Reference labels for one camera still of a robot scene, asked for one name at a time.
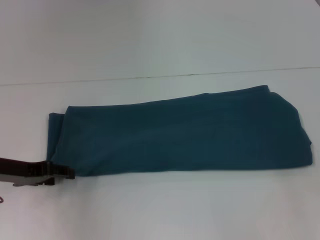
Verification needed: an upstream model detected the teal FREE print t-shirt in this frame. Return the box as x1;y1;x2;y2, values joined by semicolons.
47;84;314;178

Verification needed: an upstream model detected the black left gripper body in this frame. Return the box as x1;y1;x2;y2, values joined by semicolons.
0;157;55;187

